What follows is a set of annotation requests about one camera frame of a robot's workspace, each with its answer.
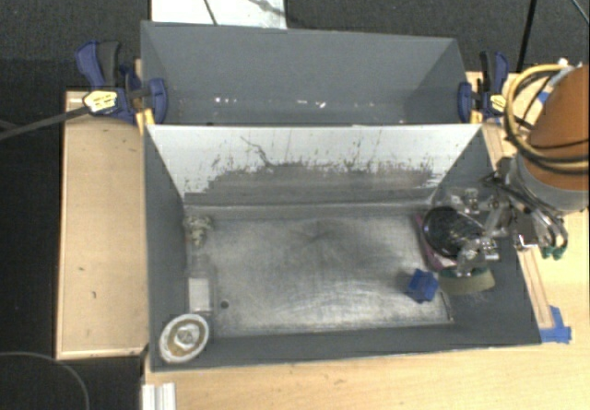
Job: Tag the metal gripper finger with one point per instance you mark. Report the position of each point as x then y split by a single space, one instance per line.
472 201
486 250

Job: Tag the grey metal bin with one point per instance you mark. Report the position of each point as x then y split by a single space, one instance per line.
299 261

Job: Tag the clear plastic bottle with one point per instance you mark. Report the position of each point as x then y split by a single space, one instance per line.
199 293

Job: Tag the small blue block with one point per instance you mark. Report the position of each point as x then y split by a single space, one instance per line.
420 286

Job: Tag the black round dish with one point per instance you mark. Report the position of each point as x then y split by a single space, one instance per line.
444 228

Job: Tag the pale wood board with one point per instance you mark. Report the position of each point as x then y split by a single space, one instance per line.
101 233

